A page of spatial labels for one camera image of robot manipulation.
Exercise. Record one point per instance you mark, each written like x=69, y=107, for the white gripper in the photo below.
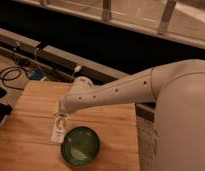
x=58, y=111

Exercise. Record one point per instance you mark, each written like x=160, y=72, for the white bottle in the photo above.
x=59, y=129

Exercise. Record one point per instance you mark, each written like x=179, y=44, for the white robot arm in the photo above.
x=177, y=89

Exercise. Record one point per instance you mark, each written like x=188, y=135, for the green ceramic bowl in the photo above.
x=80, y=146

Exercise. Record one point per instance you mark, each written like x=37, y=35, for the blue object on floor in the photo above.
x=37, y=75

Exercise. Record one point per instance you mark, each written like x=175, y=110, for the black device at left edge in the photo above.
x=4, y=109

